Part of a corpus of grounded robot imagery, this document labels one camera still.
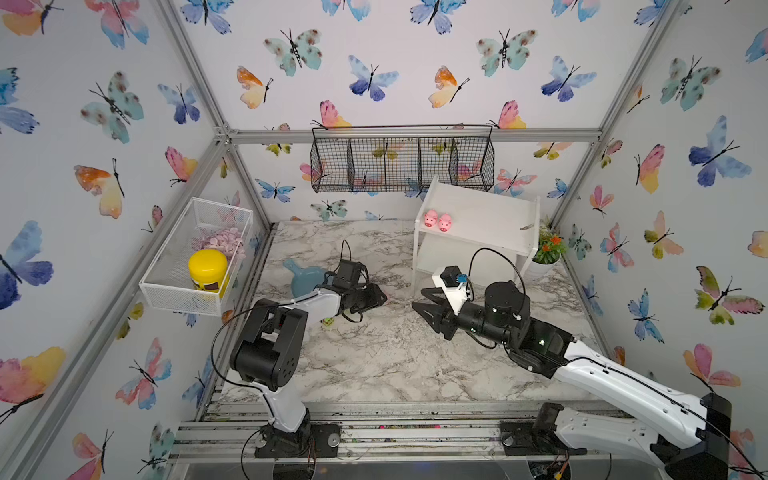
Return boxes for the white mesh wall basket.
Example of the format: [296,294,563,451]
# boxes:
[139,198,253,316]

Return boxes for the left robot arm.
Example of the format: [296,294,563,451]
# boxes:
[229,284,387,449]

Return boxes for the yellow lidded jar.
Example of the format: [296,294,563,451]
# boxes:
[188,249,229,295]

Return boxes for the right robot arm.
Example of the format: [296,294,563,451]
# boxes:
[412,278,732,479]

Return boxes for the teal plastic paddle plate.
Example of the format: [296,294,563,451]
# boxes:
[283,259,326,298]

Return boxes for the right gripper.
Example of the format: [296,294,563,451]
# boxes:
[413,288,516,355]

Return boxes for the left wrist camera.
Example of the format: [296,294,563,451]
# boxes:
[331,259,367,290]

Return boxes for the potted plant with flowers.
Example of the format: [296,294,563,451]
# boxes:
[526,224,567,281]

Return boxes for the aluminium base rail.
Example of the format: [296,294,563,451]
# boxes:
[170,401,659,479]

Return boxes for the black wire wall basket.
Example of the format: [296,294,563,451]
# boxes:
[305,124,496,196]

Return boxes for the pink pig toy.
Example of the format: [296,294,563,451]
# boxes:
[423,210,438,228]
[437,214,453,233]

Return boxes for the pink round chips pile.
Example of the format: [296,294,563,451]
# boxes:
[201,227,246,260]

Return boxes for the white two-tier shelf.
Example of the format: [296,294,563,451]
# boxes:
[411,176,541,294]

